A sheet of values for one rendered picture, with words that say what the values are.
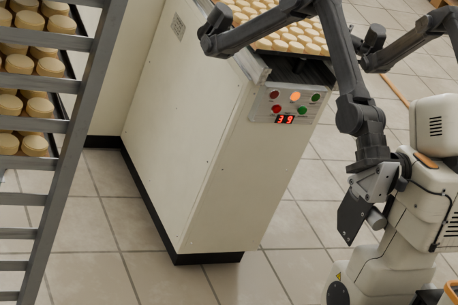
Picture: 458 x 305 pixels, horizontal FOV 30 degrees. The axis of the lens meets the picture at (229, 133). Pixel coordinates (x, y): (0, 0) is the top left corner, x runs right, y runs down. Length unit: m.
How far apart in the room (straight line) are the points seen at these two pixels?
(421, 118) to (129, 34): 1.47
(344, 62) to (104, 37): 0.83
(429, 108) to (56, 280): 1.45
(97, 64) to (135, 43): 1.79
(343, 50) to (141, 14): 1.25
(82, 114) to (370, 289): 1.02
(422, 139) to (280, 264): 1.39
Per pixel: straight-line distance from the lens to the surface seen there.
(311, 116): 2.83
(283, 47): 2.65
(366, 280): 2.28
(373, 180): 2.03
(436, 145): 2.08
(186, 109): 3.01
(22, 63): 1.57
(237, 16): 2.75
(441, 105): 2.07
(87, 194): 3.33
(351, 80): 2.12
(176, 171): 3.07
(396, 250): 2.25
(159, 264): 3.14
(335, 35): 2.18
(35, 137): 1.71
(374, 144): 2.05
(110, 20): 1.47
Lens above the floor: 2.04
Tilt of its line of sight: 31 degrees down
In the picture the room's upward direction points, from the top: 23 degrees clockwise
